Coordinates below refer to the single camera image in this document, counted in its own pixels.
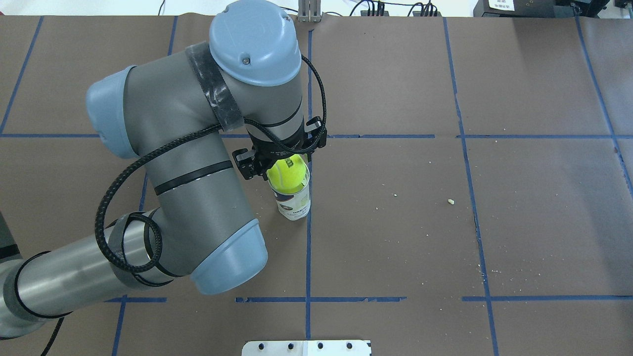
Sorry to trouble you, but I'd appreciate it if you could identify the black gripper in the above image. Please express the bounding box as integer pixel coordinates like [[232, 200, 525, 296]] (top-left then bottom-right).
[[232, 122, 308, 180]]

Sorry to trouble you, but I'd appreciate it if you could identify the aluminium frame post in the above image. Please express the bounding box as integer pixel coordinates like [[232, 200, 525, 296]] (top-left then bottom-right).
[[298, 0, 323, 23]]

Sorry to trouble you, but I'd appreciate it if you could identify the black box under laptop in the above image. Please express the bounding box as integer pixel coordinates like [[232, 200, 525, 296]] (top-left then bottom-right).
[[473, 0, 609, 18]]

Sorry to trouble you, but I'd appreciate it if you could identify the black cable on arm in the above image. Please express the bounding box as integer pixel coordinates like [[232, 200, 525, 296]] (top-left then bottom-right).
[[40, 53, 328, 356]]

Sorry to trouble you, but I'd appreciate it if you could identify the yellow tennis ball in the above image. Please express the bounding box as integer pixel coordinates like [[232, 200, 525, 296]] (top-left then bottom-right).
[[266, 158, 310, 195]]

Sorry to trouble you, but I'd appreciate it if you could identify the white pedestal column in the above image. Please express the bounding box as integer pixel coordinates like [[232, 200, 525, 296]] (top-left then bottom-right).
[[240, 340, 372, 356]]

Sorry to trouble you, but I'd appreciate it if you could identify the tennis ball can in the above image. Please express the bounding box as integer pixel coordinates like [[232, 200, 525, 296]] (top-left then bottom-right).
[[269, 167, 311, 221]]

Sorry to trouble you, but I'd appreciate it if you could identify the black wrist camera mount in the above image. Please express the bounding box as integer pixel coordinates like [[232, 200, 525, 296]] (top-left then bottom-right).
[[304, 116, 327, 150]]

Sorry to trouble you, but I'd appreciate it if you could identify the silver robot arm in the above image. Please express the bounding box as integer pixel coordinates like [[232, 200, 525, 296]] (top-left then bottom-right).
[[1, 0, 326, 340]]

